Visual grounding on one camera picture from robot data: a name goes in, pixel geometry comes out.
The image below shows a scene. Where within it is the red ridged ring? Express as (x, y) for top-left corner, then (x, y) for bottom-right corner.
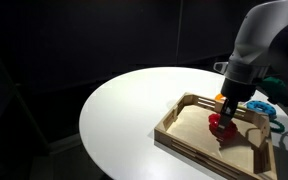
(207, 112), (239, 141)

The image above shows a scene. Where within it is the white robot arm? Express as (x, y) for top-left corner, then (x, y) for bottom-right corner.
(214, 0), (288, 132)

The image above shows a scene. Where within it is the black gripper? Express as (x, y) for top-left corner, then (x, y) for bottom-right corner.
(217, 78), (256, 132)

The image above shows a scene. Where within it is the dark green ring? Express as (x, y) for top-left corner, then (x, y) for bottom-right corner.
(269, 118), (286, 134)

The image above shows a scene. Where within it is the orange ridged ring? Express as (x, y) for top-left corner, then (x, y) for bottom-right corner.
(214, 93), (226, 102)

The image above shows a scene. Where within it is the blue ridged ring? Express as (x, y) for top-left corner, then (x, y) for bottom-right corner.
(245, 100), (278, 120)

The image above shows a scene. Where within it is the green cable clamp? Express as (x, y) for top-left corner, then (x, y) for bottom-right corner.
(258, 77), (288, 107)

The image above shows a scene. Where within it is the white round pedestal table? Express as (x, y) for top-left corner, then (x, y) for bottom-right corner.
(79, 67), (288, 180)

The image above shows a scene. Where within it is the wooden slatted tray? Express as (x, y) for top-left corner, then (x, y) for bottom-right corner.
(154, 93), (278, 180)

